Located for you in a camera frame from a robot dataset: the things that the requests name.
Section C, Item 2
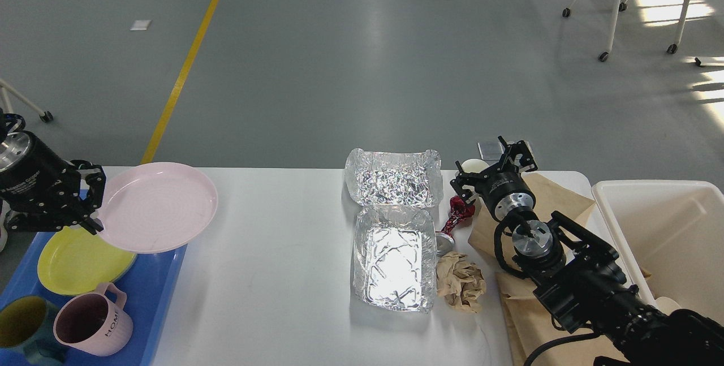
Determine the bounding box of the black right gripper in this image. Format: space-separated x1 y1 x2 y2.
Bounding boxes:
450 136 538 222

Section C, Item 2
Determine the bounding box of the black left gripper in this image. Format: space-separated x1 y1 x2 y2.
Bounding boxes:
1 131 106 235

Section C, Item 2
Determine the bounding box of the pink plastic plate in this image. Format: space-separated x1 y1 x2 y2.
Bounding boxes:
98 162 219 253

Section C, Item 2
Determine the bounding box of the aluminium foil container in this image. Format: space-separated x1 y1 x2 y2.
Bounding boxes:
344 148 444 313

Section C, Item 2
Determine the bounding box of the pink mug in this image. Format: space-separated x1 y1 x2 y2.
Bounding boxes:
53 282 133 358

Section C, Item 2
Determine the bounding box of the teal mug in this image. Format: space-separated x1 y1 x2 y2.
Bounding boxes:
1 295 68 365

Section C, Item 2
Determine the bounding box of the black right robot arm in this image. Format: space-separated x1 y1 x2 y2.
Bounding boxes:
450 137 723 365

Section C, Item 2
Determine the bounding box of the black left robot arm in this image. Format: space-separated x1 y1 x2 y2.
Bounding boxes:
1 113 106 235

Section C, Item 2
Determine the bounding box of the small grey metal plate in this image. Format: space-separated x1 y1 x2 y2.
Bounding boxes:
477 140 505 164

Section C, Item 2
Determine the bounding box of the white paper cup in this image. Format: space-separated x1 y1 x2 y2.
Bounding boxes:
460 159 489 174

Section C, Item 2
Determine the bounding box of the red foil wrapper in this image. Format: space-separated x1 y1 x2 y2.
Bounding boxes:
441 196 476 235

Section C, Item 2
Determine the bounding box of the white chair leg left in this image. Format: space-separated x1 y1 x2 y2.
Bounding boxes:
1 78 54 123

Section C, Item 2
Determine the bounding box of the yellow plastic plate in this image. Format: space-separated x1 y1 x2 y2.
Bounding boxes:
37 227 137 296

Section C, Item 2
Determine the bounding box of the blue plastic tray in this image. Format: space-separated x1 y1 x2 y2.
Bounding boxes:
1 232 186 365

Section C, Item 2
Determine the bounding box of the crumpled brown paper ball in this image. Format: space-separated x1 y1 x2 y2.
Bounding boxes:
436 252 487 314

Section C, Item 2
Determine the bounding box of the flat brown paper bag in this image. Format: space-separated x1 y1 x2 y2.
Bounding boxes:
495 272 626 365

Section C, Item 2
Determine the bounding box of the white plastic bin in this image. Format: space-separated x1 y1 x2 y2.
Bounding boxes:
592 180 723 323

